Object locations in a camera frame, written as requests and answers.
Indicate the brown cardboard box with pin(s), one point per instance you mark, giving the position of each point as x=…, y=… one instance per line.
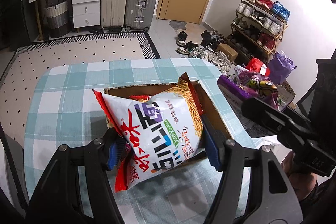
x=218, y=119

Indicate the white plastic bag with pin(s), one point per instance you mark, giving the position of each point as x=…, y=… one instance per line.
x=267, y=141

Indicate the red snack bag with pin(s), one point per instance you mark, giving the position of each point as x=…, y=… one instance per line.
x=139, y=98

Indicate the checkered teal tablecloth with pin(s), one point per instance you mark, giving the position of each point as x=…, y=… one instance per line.
x=65, y=95

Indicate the shoe rack with shoes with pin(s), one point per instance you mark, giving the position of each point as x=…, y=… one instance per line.
x=265, y=24

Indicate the white noodle snack bag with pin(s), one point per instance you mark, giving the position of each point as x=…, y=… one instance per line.
x=157, y=134

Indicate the beige suitcase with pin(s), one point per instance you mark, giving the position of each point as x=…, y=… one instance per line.
x=114, y=1

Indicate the spotted beige rug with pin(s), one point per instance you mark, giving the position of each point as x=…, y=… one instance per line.
x=65, y=53

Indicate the dark refrigerator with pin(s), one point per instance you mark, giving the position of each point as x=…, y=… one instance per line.
x=13, y=3

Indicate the silver suitcase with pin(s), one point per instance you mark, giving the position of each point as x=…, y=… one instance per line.
x=140, y=1

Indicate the pile of shoes on floor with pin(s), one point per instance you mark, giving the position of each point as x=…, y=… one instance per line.
x=207, y=48

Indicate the open cardboard box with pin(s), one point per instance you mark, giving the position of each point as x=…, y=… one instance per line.
x=287, y=92

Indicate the red gift bag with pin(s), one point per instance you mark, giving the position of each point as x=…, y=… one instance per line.
x=258, y=66

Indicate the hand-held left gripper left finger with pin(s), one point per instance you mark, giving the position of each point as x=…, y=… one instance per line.
x=116, y=154

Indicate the purple gift bag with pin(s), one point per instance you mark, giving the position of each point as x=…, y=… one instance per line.
x=282, y=69

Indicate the person's right hand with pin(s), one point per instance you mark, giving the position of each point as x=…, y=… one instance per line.
x=299, y=184

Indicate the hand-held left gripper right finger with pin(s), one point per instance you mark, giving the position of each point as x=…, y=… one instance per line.
x=212, y=148

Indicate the woven laundry basket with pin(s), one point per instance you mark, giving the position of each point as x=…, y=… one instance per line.
x=56, y=19

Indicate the purple snack bag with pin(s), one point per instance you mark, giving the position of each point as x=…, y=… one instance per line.
x=252, y=85

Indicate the small closed cardboard box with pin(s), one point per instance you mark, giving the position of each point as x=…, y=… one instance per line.
x=227, y=51

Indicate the white and grey cabinet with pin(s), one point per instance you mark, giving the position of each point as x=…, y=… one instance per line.
x=13, y=174

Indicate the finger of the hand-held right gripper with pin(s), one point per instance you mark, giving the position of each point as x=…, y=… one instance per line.
x=265, y=116
x=298, y=116

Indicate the grey door mat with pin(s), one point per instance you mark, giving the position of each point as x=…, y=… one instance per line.
x=178, y=25

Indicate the white desk with drawers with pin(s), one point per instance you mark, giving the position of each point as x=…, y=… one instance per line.
x=86, y=8

